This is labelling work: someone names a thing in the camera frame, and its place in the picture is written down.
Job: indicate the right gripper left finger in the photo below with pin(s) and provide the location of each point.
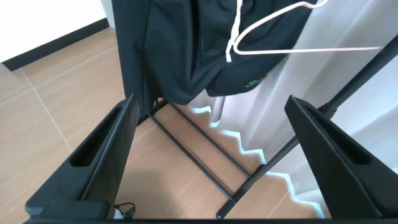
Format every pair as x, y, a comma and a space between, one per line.
93, 168

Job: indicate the beige curtain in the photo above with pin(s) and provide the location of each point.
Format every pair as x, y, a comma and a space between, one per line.
311, 93

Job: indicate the pink clothes hanger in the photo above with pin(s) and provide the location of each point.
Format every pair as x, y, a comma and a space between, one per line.
311, 50

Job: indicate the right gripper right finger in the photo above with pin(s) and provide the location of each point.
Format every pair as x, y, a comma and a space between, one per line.
348, 168

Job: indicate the black shorts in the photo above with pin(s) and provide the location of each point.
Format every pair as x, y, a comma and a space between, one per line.
171, 46

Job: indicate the black clothes rack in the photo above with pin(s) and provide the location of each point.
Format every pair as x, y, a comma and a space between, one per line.
357, 84

